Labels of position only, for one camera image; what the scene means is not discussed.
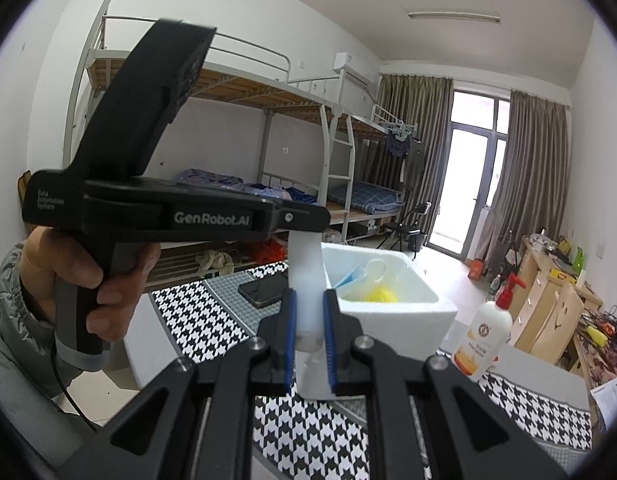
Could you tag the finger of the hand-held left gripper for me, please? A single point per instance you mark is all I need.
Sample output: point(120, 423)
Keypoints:
point(306, 217)

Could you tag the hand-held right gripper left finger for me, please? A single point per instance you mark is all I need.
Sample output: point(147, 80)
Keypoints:
point(288, 345)

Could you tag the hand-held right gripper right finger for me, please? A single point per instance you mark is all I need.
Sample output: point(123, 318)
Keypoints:
point(330, 345)

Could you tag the white foam box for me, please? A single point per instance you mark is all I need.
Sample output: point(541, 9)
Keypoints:
point(388, 325)

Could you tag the white plastic bottle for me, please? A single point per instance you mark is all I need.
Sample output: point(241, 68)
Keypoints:
point(306, 280)

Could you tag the blue face mask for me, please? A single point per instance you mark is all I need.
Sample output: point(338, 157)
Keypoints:
point(351, 279)

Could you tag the person's left forearm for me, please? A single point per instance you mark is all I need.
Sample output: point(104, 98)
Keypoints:
point(13, 350)

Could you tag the yellow soft ball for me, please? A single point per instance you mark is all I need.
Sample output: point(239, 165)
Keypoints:
point(381, 294)

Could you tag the person's left hand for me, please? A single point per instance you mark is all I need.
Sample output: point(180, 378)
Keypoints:
point(43, 270)

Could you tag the dark blue clothes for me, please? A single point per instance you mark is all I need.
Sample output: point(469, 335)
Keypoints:
point(288, 194)

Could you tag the white plastic bag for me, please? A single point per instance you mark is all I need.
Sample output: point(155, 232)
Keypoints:
point(332, 235)

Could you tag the red plastic bag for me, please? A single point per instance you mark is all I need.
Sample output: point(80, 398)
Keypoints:
point(271, 252)

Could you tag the grey metal bed ladder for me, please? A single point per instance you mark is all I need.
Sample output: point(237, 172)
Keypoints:
point(341, 180)

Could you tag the black smartphone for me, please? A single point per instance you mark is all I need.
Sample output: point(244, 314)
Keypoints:
point(263, 291)

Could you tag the blue plaid quilt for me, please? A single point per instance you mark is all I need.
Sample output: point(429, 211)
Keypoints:
point(368, 197)

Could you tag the clear plastic cup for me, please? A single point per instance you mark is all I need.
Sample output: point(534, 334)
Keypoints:
point(377, 270)

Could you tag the houndstooth table cloth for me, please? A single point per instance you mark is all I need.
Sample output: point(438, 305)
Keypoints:
point(298, 435)

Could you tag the blue star-print blanket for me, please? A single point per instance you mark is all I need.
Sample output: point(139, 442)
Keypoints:
point(208, 177)

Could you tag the beige clothes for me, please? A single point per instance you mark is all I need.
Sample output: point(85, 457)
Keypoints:
point(216, 261)

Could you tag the large metal bunk bed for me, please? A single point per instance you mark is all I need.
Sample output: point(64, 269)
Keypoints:
point(238, 92)

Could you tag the black folding chair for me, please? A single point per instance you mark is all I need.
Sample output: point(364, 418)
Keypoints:
point(408, 220)

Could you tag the small metal bunk bed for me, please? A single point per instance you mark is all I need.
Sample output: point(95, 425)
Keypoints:
point(373, 132)

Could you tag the black waste bin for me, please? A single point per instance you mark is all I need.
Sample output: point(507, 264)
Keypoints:
point(415, 242)

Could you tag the hanging blue garment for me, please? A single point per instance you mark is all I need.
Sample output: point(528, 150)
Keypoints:
point(398, 145)

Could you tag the hanging dark coat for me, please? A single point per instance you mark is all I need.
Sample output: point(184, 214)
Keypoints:
point(415, 165)

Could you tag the plain wooden chair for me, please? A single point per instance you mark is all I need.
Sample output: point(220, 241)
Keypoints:
point(23, 187)

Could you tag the white pump bottle red nozzle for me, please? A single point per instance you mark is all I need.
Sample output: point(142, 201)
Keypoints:
point(481, 340)

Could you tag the brown curtain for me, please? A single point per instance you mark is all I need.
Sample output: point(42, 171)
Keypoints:
point(418, 110)
point(528, 175)

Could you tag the white air conditioner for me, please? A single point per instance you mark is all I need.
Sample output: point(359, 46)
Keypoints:
point(356, 67)

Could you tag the orange bag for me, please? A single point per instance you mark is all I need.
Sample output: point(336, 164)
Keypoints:
point(476, 270)

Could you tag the glass balcony door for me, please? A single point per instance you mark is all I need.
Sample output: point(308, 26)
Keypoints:
point(468, 175)

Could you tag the plastic water bottles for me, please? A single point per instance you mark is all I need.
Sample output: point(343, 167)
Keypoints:
point(495, 286)

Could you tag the light wooden desk with drawers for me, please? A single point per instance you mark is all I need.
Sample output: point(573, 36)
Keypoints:
point(538, 270)

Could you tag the wooden chair with smiley cutout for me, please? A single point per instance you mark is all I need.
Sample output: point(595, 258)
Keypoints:
point(553, 325)

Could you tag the yellow box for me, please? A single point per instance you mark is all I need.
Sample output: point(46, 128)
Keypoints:
point(560, 274)

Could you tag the fluorescent ceiling light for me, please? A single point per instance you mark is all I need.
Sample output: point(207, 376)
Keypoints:
point(453, 16)

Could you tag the green bottle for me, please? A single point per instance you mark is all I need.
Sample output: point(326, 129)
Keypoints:
point(578, 261)

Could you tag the cluttered wooden desk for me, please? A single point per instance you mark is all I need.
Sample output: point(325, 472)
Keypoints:
point(600, 360)

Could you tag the printed paper leaflet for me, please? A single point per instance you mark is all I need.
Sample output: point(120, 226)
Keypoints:
point(610, 402)

